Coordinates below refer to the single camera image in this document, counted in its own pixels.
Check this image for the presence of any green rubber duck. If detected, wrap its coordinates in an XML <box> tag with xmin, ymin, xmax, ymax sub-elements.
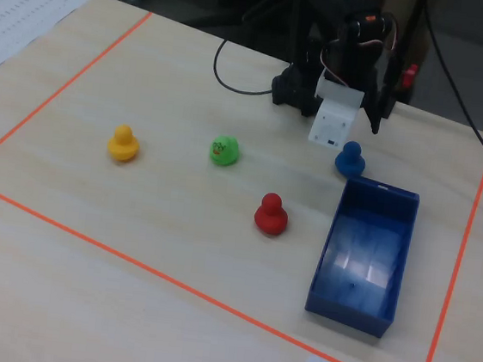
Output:
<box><xmin>207</xmin><ymin>133</ymin><xmax>242</xmax><ymax>169</ymax></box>

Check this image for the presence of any blue plastic box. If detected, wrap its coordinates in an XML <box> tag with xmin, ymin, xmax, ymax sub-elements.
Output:
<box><xmin>302</xmin><ymin>172</ymin><xmax>423</xmax><ymax>341</ymax></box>

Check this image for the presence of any blue rubber duck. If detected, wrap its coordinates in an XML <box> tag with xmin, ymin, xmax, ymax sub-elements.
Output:
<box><xmin>333</xmin><ymin>139</ymin><xmax>369</xmax><ymax>180</ymax></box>

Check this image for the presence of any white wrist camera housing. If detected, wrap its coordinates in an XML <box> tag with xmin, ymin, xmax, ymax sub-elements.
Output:
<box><xmin>306</xmin><ymin>72</ymin><xmax>366</xmax><ymax>153</ymax></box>

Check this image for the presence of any orange tape strip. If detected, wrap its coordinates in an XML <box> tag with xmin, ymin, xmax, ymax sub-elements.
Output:
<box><xmin>0</xmin><ymin>181</ymin><xmax>437</xmax><ymax>362</ymax></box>
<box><xmin>0</xmin><ymin>0</ymin><xmax>154</xmax><ymax>193</ymax></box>
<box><xmin>418</xmin><ymin>131</ymin><xmax>483</xmax><ymax>362</ymax></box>

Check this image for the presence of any red clamp knob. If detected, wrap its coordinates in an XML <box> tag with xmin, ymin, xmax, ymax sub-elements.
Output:
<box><xmin>399</xmin><ymin>63</ymin><xmax>419</xmax><ymax>90</ymax></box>

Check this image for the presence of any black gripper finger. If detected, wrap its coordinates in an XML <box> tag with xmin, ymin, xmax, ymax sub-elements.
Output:
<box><xmin>359</xmin><ymin>87</ymin><xmax>386</xmax><ymax>137</ymax></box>

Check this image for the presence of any thin black stand cable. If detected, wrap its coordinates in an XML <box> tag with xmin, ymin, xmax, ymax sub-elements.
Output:
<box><xmin>404</xmin><ymin>1</ymin><xmax>483</xmax><ymax>193</ymax></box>

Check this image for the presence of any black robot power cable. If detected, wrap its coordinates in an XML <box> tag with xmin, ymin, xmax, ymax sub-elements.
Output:
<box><xmin>210</xmin><ymin>37</ymin><xmax>283</xmax><ymax>98</ymax></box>

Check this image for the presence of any black stand pole with base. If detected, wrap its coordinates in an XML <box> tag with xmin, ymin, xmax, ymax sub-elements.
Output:
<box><xmin>377</xmin><ymin>0</ymin><xmax>431</xmax><ymax>123</ymax></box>

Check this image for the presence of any yellow rubber duck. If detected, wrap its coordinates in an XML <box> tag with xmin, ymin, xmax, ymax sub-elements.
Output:
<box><xmin>105</xmin><ymin>122</ymin><xmax>143</xmax><ymax>165</ymax></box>

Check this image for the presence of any red rubber duck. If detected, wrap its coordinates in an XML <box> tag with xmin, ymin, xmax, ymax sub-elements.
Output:
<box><xmin>252</xmin><ymin>190</ymin><xmax>292</xmax><ymax>238</ymax></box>

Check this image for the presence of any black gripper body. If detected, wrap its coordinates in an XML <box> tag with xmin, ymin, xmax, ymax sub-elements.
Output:
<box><xmin>322</xmin><ymin>7</ymin><xmax>397</xmax><ymax>99</ymax></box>

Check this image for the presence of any white printed paper sheet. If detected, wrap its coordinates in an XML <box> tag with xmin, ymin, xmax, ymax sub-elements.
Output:
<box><xmin>0</xmin><ymin>0</ymin><xmax>93</xmax><ymax>86</ymax></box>

